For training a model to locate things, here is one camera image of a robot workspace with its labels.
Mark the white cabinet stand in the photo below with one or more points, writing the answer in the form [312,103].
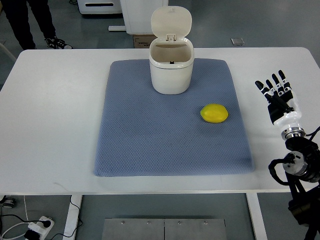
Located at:
[137,16]

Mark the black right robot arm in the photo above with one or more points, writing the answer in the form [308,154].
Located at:
[301,164]

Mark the white table leg left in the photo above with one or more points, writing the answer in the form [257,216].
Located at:
[72,220]

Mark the grey floor socket cover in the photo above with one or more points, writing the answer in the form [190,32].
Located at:
[237,41]

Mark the blue textured mat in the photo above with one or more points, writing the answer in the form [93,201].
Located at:
[145,133]

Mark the caster wheel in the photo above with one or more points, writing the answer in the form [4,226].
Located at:
[7,202]

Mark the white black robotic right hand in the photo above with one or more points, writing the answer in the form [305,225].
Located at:
[283,108]

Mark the white table leg right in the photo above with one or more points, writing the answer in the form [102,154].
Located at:
[256,217]

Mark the yellow lemon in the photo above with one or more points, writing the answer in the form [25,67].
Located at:
[214,113]

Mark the person in black trousers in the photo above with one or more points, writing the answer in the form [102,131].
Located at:
[17,14]

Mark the white power strip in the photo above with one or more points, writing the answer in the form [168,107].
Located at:
[42,227]

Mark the metal floor plate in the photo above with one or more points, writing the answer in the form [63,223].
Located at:
[163,229]

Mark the cardboard box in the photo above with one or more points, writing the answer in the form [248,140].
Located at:
[143,41]

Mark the white table leg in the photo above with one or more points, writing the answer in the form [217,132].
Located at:
[72,220]
[256,217]

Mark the white trash bin open lid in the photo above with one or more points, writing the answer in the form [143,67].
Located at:
[171,54]

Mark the white appliance with dark slot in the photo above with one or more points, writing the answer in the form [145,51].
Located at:
[100,7]

